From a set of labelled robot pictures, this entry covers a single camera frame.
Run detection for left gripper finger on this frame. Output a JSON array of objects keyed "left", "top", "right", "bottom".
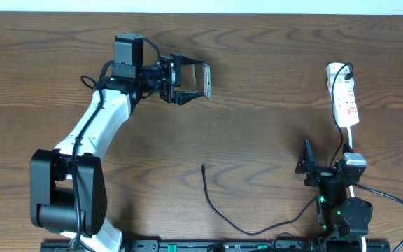
[
  {"left": 180, "top": 55, "right": 204, "bottom": 66},
  {"left": 174, "top": 91, "right": 204, "bottom": 106}
]

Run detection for black USB charging cable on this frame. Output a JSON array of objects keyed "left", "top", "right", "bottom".
[{"left": 201, "top": 62, "right": 355, "bottom": 237}]

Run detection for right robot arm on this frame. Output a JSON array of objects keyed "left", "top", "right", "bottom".
[{"left": 295, "top": 140, "right": 373, "bottom": 251}]

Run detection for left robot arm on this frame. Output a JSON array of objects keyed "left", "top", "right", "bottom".
[{"left": 30, "top": 33, "right": 212, "bottom": 251}]

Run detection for white power strip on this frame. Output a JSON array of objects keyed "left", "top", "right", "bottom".
[{"left": 326, "top": 62, "right": 359, "bottom": 128}]

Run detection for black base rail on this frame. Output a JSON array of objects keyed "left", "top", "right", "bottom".
[{"left": 39, "top": 237, "right": 391, "bottom": 252}]

